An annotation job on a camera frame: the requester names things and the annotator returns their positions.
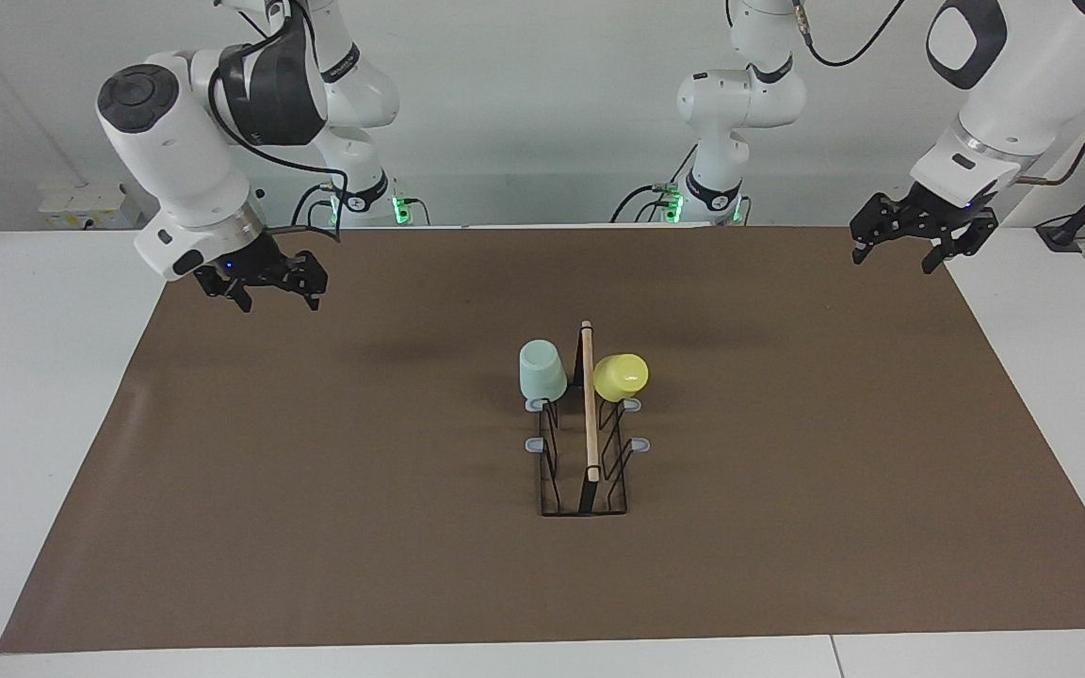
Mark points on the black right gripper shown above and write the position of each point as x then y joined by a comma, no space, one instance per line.
251,264

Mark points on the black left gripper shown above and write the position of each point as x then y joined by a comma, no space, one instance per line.
933,215

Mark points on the light green plastic cup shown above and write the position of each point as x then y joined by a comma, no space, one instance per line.
542,372

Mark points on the yellow plastic cup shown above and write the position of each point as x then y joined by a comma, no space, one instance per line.
620,377

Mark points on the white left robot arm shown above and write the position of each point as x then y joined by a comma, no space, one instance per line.
1023,104

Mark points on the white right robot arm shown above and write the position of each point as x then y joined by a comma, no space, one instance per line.
175,151

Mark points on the brown table mat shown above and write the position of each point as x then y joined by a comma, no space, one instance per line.
316,518

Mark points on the white wall socket box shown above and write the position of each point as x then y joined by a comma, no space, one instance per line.
90,207

